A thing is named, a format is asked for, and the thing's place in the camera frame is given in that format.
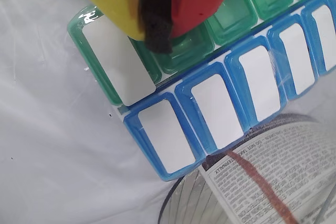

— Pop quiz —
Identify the white tablecloth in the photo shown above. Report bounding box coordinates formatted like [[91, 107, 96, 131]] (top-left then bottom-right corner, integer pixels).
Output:
[[0, 0, 336, 224]]

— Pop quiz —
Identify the green blue weekly pill organizer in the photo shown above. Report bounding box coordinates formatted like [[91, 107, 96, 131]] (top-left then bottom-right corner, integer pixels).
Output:
[[67, 0, 336, 182]]

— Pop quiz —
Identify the round clear labelled container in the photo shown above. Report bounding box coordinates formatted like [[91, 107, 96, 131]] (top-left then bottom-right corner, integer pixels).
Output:
[[157, 113, 336, 224]]

